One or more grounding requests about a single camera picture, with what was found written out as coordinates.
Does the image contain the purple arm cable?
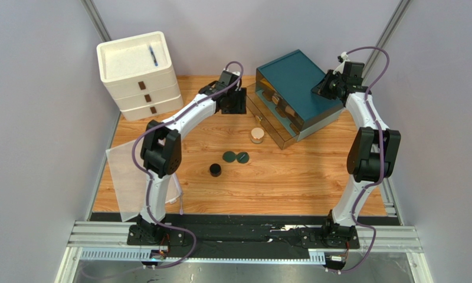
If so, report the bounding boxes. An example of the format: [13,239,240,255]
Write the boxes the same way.
[322,47,391,274]
[80,61,245,280]

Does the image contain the white mesh pouch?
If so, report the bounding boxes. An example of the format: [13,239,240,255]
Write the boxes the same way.
[106,129,183,224]

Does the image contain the white three drawer cabinet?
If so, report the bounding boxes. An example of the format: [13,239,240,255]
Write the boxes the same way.
[96,31,183,121]

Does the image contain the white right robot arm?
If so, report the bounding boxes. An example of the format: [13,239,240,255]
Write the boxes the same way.
[315,60,401,246]

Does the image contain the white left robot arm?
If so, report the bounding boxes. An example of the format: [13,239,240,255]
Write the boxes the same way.
[130,70,246,241]

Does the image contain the small black jar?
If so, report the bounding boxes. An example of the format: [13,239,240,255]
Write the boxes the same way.
[209,163,222,177]

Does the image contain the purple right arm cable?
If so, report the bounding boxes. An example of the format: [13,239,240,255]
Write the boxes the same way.
[322,47,391,274]

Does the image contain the clear acrylic drawer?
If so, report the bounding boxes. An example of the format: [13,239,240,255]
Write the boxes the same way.
[246,84,298,150]
[256,78,303,134]

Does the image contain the gold lid cream jar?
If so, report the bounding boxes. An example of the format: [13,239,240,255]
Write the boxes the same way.
[250,127,265,144]

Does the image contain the dark green round compact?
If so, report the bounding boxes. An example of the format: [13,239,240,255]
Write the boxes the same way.
[222,151,237,163]

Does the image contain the blue pen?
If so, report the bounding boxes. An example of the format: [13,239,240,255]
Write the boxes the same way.
[148,45,159,67]

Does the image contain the teal drawer organizer box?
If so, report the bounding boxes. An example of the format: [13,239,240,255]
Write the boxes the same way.
[255,50,343,142]

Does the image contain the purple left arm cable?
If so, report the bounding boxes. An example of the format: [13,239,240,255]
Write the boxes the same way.
[80,61,245,280]

